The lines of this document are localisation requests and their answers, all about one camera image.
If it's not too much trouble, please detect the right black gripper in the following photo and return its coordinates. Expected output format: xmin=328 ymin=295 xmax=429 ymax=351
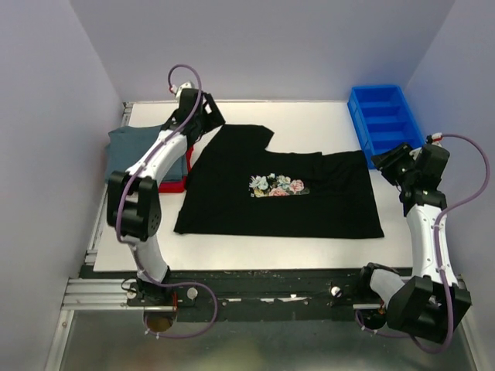
xmin=370 ymin=141 xmax=418 ymax=186

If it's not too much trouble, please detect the black floral print t-shirt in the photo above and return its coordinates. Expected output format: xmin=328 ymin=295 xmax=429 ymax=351
xmin=174 ymin=124 xmax=384 ymax=240

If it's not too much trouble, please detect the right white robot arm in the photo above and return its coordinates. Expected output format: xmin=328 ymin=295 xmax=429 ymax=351
xmin=355 ymin=142 xmax=472 ymax=344

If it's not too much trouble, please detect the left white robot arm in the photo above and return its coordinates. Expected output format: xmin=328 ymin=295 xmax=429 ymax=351
xmin=107 ymin=87 xmax=225 ymax=305

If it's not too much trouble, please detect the blue plastic bin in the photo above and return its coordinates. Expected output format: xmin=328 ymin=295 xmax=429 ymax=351
xmin=347 ymin=84 xmax=425 ymax=169

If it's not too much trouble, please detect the folded red t-shirt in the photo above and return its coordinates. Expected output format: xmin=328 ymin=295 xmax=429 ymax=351
xmin=159 ymin=147 xmax=194 ymax=193

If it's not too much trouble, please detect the folded teal t-shirt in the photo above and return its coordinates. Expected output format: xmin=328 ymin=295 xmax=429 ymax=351
xmin=106 ymin=125 xmax=189 ymax=182

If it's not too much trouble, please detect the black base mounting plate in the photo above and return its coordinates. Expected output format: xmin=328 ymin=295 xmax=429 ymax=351
xmin=64 ymin=267 xmax=385 ymax=328

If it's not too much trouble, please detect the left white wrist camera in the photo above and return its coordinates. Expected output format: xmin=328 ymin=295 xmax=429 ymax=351
xmin=169 ymin=80 xmax=195 ymax=96

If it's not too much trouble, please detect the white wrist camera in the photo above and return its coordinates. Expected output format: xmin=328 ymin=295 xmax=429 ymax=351
xmin=169 ymin=80 xmax=195 ymax=96
xmin=425 ymin=132 xmax=443 ymax=147

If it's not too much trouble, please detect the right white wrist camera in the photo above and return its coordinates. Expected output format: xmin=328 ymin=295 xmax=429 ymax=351
xmin=425 ymin=132 xmax=443 ymax=147

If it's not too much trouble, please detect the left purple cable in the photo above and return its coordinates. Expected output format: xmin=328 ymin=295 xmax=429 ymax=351
xmin=114 ymin=63 xmax=220 ymax=341

